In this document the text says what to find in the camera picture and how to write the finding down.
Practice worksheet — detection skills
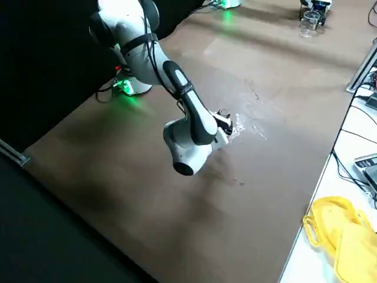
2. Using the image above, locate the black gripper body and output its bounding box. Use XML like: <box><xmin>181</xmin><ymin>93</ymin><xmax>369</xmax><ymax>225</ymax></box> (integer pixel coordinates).
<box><xmin>216</xmin><ymin>119</ymin><xmax>234</xmax><ymax>136</ymax></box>
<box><xmin>307</xmin><ymin>0</ymin><xmax>330</xmax><ymax>14</ymax></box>

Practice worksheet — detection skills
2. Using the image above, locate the clear glass conical flask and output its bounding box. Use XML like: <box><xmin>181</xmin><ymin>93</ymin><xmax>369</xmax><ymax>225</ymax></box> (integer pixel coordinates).
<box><xmin>218</xmin><ymin>108</ymin><xmax>251</xmax><ymax>140</ymax></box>

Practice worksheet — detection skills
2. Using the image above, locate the clear glass beaker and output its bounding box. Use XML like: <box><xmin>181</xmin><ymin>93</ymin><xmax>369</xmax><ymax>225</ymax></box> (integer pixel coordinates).
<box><xmin>299</xmin><ymin>11</ymin><xmax>320</xmax><ymax>38</ymax></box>

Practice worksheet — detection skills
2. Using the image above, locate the black labelled device box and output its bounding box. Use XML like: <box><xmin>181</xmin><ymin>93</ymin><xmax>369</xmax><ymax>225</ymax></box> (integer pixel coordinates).
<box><xmin>353</xmin><ymin>154</ymin><xmax>377</xmax><ymax>190</ymax></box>

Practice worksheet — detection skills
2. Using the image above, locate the yellow fabric bag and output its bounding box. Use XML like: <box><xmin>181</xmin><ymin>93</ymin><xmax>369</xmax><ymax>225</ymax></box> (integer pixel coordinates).
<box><xmin>303</xmin><ymin>196</ymin><xmax>377</xmax><ymax>283</ymax></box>

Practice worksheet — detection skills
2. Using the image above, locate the black desk cable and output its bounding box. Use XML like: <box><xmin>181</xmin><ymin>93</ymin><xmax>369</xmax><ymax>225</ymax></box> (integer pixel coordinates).
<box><xmin>332</xmin><ymin>84</ymin><xmax>377</xmax><ymax>195</ymax></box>
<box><xmin>366</xmin><ymin>0</ymin><xmax>377</xmax><ymax>28</ymax></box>

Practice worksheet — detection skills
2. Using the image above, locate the aluminium frame rail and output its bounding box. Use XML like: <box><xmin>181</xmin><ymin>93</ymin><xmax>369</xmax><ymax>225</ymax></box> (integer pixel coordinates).
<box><xmin>0</xmin><ymin>138</ymin><xmax>32</xmax><ymax>168</ymax></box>
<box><xmin>346</xmin><ymin>44</ymin><xmax>377</xmax><ymax>93</ymax></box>

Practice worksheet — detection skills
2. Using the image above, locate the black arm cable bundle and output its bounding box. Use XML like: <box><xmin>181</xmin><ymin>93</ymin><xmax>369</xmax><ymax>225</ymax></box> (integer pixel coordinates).
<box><xmin>140</xmin><ymin>0</ymin><xmax>191</xmax><ymax>115</ymax></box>

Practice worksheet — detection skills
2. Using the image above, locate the black base power cable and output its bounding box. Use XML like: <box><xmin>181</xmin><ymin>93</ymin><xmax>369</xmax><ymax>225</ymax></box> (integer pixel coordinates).
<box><xmin>95</xmin><ymin>77</ymin><xmax>124</xmax><ymax>104</ymax></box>

